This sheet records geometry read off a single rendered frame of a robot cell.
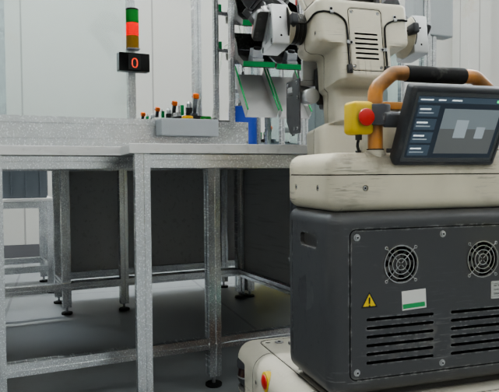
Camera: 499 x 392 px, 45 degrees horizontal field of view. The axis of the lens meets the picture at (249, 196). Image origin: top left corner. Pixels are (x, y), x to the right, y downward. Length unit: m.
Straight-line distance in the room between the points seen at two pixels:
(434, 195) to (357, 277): 0.25
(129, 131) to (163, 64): 3.99
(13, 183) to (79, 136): 2.04
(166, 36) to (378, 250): 5.03
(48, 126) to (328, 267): 1.13
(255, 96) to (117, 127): 0.65
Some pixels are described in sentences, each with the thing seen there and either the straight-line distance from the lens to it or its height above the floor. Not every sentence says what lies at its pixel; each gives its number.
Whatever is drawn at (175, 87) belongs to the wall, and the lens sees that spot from 6.06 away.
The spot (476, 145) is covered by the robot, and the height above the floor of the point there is 0.83.
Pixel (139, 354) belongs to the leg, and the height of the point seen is 0.23.
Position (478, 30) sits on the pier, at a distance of 7.37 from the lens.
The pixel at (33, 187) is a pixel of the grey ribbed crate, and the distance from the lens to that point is 4.09.
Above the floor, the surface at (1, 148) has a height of 0.85.
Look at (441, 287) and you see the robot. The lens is 1.40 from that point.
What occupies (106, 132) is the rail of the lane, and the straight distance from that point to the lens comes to 2.09.
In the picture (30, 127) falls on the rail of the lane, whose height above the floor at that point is 0.92.
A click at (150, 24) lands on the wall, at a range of 6.14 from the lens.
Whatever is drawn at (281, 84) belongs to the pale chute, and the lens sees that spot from 2.62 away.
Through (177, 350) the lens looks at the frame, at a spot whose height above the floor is 0.15.
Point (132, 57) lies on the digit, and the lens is 2.43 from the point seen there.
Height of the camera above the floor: 0.77
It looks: 2 degrees down
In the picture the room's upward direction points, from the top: straight up
